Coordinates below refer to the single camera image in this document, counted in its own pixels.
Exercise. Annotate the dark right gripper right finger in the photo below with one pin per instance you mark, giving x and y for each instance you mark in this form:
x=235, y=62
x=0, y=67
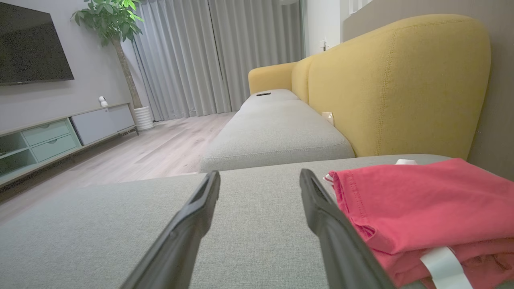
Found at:
x=341, y=249

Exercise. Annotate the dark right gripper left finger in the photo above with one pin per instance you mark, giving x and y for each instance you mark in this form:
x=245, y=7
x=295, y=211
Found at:
x=180, y=241

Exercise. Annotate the red shorts with white stripe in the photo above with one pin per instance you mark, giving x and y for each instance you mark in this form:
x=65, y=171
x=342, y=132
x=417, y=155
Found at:
x=401, y=269

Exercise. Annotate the red and white jersey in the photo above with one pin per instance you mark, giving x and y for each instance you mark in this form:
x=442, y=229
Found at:
x=421, y=200

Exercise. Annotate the wide grey sofa cushion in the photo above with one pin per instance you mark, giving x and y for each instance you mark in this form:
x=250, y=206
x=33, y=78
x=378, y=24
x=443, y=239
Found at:
x=249, y=241

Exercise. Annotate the white ribbed plant pot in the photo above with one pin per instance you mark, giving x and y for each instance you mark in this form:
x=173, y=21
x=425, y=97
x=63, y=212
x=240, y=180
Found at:
x=143, y=118

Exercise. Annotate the long grey sofa seat cushion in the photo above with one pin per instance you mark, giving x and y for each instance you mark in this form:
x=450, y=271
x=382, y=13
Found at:
x=277, y=136

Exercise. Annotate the small white label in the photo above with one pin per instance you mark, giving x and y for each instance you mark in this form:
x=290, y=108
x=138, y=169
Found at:
x=328, y=118

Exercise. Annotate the pale green television cabinet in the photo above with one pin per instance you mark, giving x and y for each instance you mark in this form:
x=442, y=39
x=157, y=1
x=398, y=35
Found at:
x=96, y=124

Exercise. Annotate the short grey sofa seat cushion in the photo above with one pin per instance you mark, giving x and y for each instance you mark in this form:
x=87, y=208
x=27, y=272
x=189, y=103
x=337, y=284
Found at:
x=281, y=96

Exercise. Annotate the black remote control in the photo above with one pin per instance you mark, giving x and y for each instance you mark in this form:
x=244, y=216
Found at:
x=263, y=94

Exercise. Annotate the large yellow sofa backrest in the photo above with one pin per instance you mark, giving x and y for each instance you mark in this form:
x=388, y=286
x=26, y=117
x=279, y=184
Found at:
x=401, y=88

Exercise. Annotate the narrow yellow sofa backrest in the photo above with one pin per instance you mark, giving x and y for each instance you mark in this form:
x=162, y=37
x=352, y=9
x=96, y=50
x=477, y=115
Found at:
x=301, y=80

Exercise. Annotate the grey pleated curtain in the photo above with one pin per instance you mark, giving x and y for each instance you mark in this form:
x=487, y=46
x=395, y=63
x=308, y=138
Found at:
x=261, y=52
x=176, y=56

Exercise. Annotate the yellow sofa armrest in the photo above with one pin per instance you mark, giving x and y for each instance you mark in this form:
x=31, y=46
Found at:
x=269, y=76

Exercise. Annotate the green potted tree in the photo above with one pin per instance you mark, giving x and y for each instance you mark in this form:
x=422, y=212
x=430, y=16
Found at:
x=108, y=20

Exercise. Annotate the black flat television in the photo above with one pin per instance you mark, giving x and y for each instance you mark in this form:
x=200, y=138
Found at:
x=28, y=44

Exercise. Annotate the small white security camera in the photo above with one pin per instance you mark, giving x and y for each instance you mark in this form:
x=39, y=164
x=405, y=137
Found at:
x=103, y=101

